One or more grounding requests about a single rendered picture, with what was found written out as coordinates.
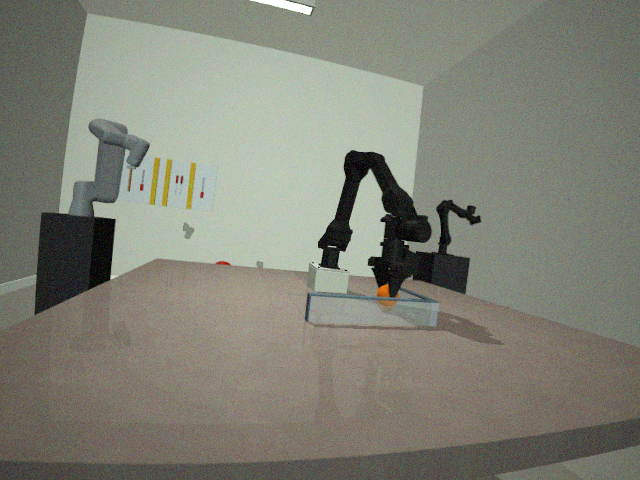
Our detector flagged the low clear walls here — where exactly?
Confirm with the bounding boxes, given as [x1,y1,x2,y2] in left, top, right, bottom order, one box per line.
[308,296,440,326]

